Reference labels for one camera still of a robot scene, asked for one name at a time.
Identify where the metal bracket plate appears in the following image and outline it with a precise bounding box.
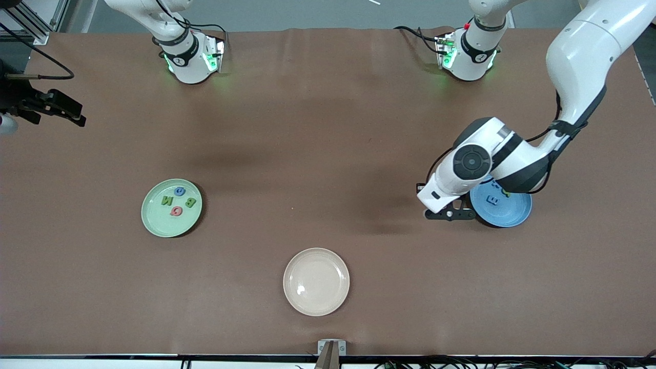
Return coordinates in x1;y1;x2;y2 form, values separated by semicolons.
317;339;347;356

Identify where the brown camera post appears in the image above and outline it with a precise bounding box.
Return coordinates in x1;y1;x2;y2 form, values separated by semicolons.
314;341;341;369

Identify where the brown table cover mat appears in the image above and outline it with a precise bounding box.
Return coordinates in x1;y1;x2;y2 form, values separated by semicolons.
0;27;656;357

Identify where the beige plate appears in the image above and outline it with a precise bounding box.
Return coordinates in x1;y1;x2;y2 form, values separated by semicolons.
283;248;351;317

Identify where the blue plate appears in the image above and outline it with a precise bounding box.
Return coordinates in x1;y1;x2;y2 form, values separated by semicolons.
469;177;533;229

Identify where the black base cable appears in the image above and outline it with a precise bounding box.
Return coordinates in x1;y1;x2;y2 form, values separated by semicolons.
394;26;442;55

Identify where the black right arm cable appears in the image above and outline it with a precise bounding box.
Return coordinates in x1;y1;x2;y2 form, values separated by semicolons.
0;23;75;80

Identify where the aluminium frame post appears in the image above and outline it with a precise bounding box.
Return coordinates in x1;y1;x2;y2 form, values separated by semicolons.
0;0;51;46

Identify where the green plate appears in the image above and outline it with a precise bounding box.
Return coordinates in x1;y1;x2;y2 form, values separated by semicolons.
141;178;203;238

